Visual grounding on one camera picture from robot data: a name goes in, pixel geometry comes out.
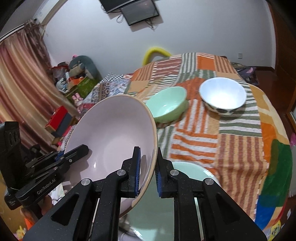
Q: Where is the pink bunny toy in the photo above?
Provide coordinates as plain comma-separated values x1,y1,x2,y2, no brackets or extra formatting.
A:
72,93,83,109

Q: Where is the striped patchwork tablecloth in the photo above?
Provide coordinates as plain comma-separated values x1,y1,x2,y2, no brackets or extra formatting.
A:
127,53,292,237

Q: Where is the green cardboard box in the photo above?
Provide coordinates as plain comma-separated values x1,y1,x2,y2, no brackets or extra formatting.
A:
64,77,99,101

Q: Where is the patterned patchwork blanket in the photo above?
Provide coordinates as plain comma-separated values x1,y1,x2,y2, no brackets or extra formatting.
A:
58,72,134,149

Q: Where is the person's left hand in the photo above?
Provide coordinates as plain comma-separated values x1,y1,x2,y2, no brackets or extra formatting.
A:
41,195,54,215

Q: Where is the orange sleeve forearm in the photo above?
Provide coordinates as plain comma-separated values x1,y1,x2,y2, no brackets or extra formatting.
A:
21,207,36,230

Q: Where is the pink bowl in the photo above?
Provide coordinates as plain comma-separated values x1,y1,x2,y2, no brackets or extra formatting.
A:
63,95,158,215

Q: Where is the white spotted bowl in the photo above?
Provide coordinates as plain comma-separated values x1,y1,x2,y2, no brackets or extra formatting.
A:
199,77,247,116

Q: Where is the yellow chair back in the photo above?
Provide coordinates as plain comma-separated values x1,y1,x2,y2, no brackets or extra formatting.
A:
142,47,171,66

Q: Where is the wall mounted black monitor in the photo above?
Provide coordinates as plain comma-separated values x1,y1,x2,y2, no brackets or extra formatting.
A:
100,0,159,26

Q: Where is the brown wooden door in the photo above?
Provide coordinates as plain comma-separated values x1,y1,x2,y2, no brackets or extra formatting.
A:
268,1,295,131

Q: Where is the striped brown curtain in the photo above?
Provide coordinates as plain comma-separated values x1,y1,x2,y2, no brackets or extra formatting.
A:
1,20,78,152

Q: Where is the grey plush toy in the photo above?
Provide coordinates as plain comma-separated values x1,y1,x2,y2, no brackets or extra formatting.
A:
68,55,100,80

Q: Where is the mint green plate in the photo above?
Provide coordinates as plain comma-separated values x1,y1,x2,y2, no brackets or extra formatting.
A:
118,162,220,240

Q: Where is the mint green bowl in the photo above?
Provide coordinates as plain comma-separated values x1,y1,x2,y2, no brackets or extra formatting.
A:
145,86,189,123

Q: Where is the red and blue box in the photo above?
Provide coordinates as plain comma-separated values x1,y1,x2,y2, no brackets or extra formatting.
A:
45,106,76,138

